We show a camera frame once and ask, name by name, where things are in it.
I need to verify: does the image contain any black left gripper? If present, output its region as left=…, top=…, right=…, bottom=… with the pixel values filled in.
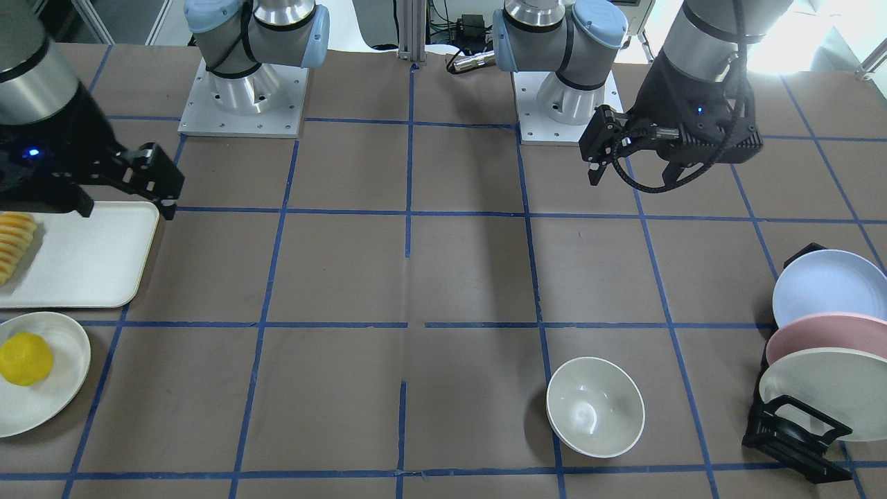
left=579, top=55, right=763, bottom=186

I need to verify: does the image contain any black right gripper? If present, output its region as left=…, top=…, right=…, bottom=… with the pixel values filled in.
left=1, top=87, right=186, bottom=221

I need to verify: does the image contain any yellow lemon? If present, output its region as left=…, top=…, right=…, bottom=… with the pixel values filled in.
left=1, top=331, right=54, bottom=387

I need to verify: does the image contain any white ceramic bowl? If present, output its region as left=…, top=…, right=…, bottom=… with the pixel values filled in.
left=545, top=357, right=647, bottom=459

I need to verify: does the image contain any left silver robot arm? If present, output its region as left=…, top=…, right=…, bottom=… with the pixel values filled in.
left=492, top=1, right=790, bottom=193

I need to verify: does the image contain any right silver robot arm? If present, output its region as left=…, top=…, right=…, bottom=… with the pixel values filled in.
left=1, top=1, right=330, bottom=219

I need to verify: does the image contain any white rectangular tray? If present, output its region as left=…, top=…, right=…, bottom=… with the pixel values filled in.
left=1, top=201, right=159, bottom=309

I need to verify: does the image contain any white round plate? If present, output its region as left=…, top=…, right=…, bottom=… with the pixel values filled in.
left=1, top=310, right=91, bottom=438

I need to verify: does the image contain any light blue plate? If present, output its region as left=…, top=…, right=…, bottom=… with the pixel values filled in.
left=772, top=249, right=886, bottom=326

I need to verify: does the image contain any pink plate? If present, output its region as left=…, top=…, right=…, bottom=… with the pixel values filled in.
left=764, top=312, right=886, bottom=364

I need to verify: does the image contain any black plate rack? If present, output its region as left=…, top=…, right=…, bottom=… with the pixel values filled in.
left=742, top=243, right=854, bottom=484

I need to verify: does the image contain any cream plate in rack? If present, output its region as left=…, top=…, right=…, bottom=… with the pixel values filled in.
left=758, top=347, right=886, bottom=441

